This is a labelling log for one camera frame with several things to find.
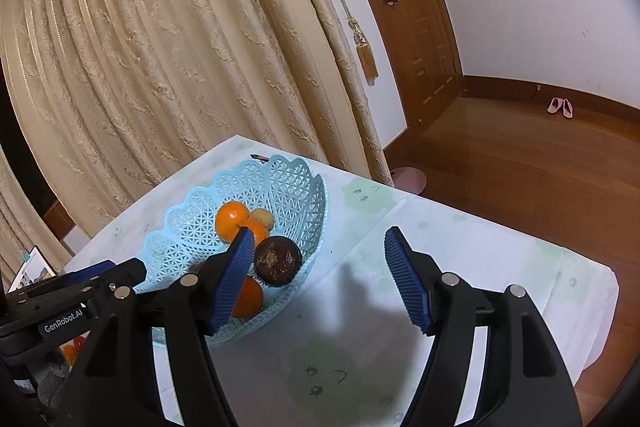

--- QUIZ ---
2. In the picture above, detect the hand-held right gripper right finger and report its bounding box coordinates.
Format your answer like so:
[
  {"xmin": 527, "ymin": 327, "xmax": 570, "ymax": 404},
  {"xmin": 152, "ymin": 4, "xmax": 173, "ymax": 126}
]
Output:
[{"xmin": 384, "ymin": 226, "xmax": 586, "ymax": 427}]

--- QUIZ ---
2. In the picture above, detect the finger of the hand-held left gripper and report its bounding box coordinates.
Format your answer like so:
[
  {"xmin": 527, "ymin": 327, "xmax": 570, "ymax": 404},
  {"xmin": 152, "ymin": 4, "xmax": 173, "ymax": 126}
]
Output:
[
  {"xmin": 10, "ymin": 259, "xmax": 118, "ymax": 294},
  {"xmin": 97, "ymin": 257, "xmax": 148, "ymax": 295}
]

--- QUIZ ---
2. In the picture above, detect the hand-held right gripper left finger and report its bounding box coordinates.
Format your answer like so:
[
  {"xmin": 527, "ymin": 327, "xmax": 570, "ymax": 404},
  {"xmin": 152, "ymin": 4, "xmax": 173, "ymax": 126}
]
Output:
[{"xmin": 52, "ymin": 227, "xmax": 256, "ymax": 427}]

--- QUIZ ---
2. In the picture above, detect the brown dark mangosteen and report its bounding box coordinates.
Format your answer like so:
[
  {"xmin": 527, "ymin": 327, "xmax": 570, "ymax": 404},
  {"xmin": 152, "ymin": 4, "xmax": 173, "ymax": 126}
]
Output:
[{"xmin": 253, "ymin": 235, "xmax": 303, "ymax": 285}]

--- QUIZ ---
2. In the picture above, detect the tan round longan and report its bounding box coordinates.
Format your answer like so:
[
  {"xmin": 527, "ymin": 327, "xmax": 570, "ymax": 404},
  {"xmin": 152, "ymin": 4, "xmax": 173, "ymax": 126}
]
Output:
[{"xmin": 248, "ymin": 208, "xmax": 275, "ymax": 230}]

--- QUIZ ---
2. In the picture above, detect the light blue lattice plastic basket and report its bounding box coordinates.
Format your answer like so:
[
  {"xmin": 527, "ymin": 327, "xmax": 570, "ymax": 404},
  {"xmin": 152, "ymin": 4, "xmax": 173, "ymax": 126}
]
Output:
[{"xmin": 132, "ymin": 154, "xmax": 330, "ymax": 348}]

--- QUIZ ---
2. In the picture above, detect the photo collage board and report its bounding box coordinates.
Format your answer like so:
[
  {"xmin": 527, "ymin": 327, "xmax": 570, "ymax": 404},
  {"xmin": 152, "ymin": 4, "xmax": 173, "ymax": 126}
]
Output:
[{"xmin": 7, "ymin": 246, "xmax": 58, "ymax": 293}]

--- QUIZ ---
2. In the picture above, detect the beige patterned curtain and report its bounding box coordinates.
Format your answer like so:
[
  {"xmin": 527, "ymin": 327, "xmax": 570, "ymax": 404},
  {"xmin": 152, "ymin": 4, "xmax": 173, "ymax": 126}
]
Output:
[
  {"xmin": 0, "ymin": 0, "xmax": 393, "ymax": 258},
  {"xmin": 0, "ymin": 147, "xmax": 68, "ymax": 288}
]

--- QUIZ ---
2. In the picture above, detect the white cloud-print tablecloth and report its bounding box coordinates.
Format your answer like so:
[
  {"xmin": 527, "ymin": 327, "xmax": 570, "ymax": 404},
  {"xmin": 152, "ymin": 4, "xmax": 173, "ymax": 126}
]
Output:
[{"xmin": 62, "ymin": 134, "xmax": 618, "ymax": 427}]

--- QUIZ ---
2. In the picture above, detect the pink round plastic object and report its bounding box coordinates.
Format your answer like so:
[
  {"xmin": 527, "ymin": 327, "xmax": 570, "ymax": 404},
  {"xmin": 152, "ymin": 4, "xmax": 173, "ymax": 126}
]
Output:
[{"xmin": 390, "ymin": 167, "xmax": 429, "ymax": 195}]

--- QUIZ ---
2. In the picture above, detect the brown wooden door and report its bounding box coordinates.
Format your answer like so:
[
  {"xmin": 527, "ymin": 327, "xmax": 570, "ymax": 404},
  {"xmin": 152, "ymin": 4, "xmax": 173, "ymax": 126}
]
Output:
[{"xmin": 322, "ymin": 0, "xmax": 465, "ymax": 128}]

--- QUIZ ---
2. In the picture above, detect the beige curtain tieback tassel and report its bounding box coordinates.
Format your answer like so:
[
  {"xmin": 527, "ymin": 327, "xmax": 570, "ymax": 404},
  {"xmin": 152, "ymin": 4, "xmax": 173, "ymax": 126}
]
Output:
[{"xmin": 320, "ymin": 0, "xmax": 379, "ymax": 86}]

